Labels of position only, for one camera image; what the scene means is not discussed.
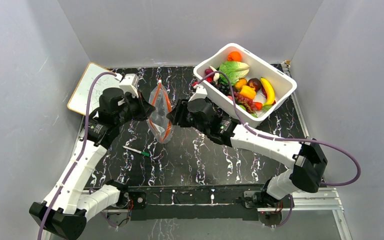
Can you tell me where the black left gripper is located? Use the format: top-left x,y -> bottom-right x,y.
115,91 -> 156,127

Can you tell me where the clear zip bag orange zipper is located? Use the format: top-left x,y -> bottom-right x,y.
147,79 -> 172,144

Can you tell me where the white toy radish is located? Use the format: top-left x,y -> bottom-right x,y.
209,66 -> 220,84

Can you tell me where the yellow toy bell pepper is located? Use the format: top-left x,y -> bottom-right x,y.
239,85 -> 257,100

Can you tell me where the dark red toy fruit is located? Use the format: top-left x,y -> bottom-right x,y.
247,78 -> 262,92

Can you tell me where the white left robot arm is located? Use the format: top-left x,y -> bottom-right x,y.
29,87 -> 155,240

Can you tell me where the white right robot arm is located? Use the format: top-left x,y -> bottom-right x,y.
166,98 -> 328,208

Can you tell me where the green capped marker pen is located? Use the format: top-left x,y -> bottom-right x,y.
123,146 -> 151,157

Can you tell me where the purple toy eggplant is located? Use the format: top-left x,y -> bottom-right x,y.
204,68 -> 215,76

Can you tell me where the dark toy grape bunch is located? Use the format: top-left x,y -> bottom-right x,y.
210,81 -> 232,96

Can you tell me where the white plastic bin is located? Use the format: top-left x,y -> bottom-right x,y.
193,43 -> 297,127

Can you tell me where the white dry-erase board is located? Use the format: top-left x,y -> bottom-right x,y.
67,62 -> 120,116

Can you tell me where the green toy lettuce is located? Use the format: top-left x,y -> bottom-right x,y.
218,61 -> 250,86

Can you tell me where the small orange toy fruit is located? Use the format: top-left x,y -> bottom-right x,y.
234,78 -> 248,92

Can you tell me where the red toy grape bunch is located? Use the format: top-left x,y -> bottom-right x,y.
233,92 -> 259,114

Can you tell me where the yellow toy banana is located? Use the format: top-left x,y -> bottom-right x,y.
260,77 -> 276,107

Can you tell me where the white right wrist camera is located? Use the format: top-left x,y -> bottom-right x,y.
188,85 -> 208,102

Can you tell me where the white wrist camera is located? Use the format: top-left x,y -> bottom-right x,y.
119,73 -> 139,98
188,85 -> 208,102

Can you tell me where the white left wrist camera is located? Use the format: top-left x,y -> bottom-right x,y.
119,73 -> 139,98

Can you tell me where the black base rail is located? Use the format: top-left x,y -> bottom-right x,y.
105,183 -> 296,229

